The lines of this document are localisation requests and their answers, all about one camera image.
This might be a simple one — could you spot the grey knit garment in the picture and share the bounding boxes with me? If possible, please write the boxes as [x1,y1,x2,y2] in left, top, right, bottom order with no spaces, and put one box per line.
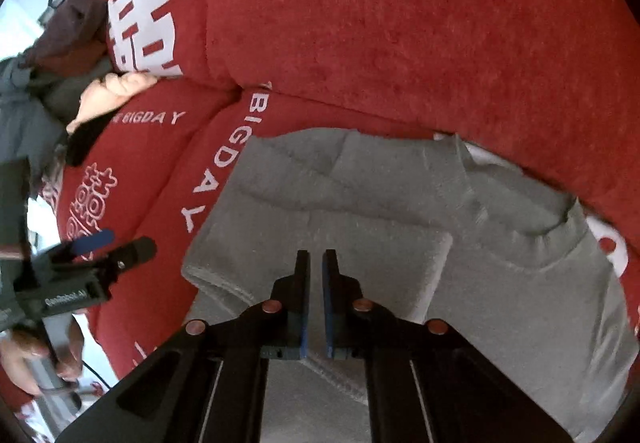
[182,129,638,442]

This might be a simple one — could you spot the seated person in grey clothes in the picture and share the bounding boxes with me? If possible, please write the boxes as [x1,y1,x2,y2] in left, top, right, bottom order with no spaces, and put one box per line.
[0,0,160,219]

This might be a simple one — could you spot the operator left hand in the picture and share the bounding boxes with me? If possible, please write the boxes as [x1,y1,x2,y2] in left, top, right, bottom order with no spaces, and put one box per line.
[1,319,85,397]

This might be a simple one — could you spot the red blanket with white print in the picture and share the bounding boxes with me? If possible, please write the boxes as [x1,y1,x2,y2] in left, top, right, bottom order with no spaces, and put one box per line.
[54,0,639,376]

